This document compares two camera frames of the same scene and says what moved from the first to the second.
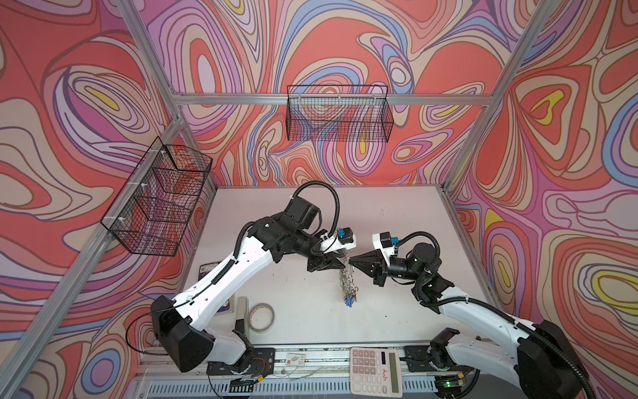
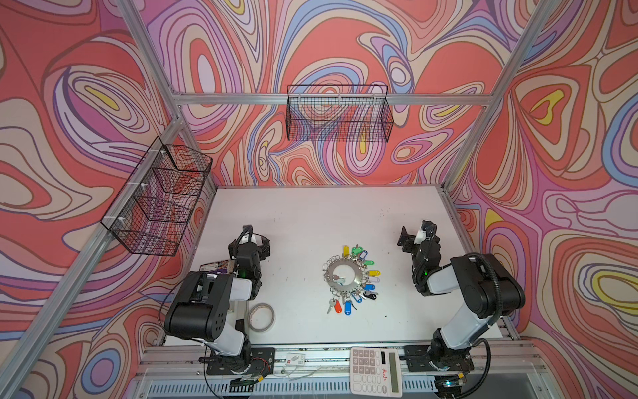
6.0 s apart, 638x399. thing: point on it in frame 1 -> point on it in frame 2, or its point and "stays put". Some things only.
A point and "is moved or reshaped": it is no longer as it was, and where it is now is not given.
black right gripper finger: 365,258 -> 406,241
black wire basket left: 150,212 stays put
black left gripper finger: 332,257 -> 251,233
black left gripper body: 317,260 -> 238,248
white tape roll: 262,317 stays put
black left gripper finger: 335,264 -> 246,228
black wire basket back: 338,113 stays put
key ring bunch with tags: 348,288 is moved or reshaped
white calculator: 375,371 stays put
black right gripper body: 387,266 -> 417,263
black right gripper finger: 374,267 -> 429,228
